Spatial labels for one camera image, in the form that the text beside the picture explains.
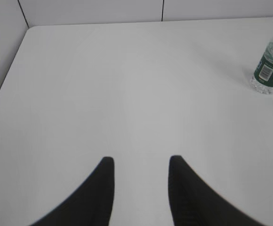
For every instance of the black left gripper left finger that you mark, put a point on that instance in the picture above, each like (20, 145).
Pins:
(90, 204)

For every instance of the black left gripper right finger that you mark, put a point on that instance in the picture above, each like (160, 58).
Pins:
(194, 203)

